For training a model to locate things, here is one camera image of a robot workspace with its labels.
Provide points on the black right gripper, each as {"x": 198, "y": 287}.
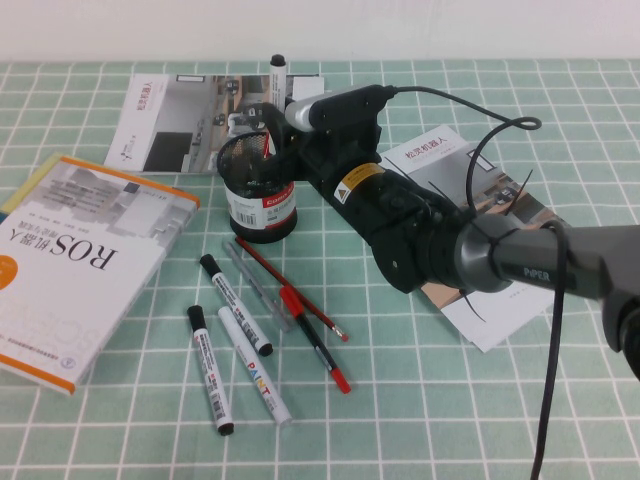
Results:
{"x": 345, "y": 155}

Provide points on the black mesh pen holder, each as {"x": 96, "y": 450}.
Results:
{"x": 260, "y": 215}

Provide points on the clear grey pen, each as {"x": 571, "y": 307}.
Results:
{"x": 255, "y": 285}

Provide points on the black pen with red cap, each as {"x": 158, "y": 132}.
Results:
{"x": 315, "y": 340}

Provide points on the open robot brochure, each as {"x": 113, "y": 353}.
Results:
{"x": 170, "y": 120}

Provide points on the red pencil with eraser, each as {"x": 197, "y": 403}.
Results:
{"x": 260, "y": 260}

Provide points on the AgileX robot brochure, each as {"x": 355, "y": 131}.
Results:
{"x": 435, "y": 150}

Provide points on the white marker with black caps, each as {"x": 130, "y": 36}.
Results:
{"x": 207, "y": 365}
{"x": 232, "y": 300}

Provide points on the white paint marker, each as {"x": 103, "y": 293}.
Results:
{"x": 255, "y": 370}

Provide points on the black zip tie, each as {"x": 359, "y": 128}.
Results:
{"x": 472, "y": 306}
{"x": 520, "y": 192}

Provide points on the white orange ROS book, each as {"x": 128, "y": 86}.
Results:
{"x": 75, "y": 280}

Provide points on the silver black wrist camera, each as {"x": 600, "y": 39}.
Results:
{"x": 340, "y": 107}

